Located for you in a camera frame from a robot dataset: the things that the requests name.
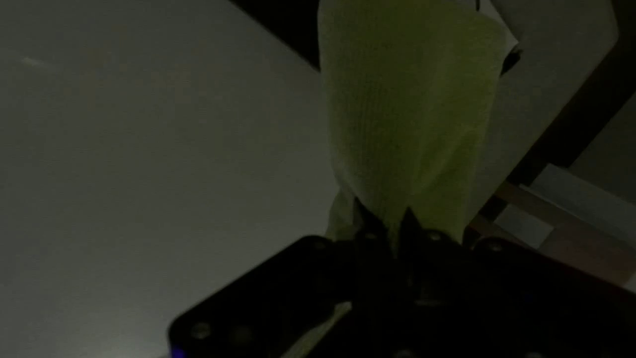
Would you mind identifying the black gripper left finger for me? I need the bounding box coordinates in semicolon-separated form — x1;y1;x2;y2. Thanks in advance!
346;195;402;266

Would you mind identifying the wooden chair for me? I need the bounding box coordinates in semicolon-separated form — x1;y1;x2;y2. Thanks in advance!
463;161;636;294

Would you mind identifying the yellow cloth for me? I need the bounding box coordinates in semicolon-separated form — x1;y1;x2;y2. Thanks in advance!
316;0;521;247

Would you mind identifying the white board table cover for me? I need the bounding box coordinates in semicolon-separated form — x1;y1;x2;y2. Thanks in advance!
0;0;354;358

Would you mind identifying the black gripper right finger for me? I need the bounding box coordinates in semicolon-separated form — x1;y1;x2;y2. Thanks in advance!
398;205;463;280

